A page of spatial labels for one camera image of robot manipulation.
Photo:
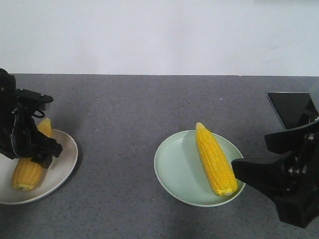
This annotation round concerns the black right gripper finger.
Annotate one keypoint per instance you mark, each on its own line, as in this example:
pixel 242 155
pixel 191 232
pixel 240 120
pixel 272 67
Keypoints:
pixel 291 139
pixel 270 175

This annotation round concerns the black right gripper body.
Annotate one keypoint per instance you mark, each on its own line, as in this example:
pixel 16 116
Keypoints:
pixel 299 203

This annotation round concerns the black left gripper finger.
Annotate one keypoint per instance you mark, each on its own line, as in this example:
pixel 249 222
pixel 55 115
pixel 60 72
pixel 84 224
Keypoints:
pixel 43 160
pixel 48 145

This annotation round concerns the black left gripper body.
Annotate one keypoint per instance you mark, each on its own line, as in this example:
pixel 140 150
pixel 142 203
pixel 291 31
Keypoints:
pixel 18 132

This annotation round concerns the yellow corn cob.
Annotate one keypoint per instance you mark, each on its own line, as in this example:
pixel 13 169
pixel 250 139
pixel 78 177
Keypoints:
pixel 216 167
pixel 27 175

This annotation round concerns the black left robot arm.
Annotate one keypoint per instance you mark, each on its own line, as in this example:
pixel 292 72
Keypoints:
pixel 8 88

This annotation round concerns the white round plate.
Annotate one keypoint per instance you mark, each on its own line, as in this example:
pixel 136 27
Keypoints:
pixel 52 178

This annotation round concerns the black triangular stand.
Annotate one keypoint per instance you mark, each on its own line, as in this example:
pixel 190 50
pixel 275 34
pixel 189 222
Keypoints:
pixel 294 109

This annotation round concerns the pale green round plate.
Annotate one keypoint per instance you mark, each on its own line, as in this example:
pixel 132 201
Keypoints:
pixel 179 170

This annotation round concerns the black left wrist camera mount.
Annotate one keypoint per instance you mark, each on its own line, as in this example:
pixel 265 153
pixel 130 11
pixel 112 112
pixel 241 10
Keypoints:
pixel 33 100

